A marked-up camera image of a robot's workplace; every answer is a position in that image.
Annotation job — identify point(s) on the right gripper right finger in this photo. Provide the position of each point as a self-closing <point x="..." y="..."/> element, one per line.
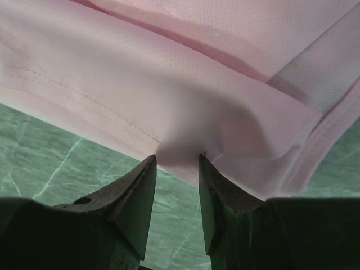
<point x="244" y="232"/>

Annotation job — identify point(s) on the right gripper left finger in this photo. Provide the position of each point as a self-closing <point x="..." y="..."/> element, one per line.
<point x="106" y="229"/>

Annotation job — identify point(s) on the pink t shirt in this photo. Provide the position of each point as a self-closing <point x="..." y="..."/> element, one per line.
<point x="262" y="88"/>

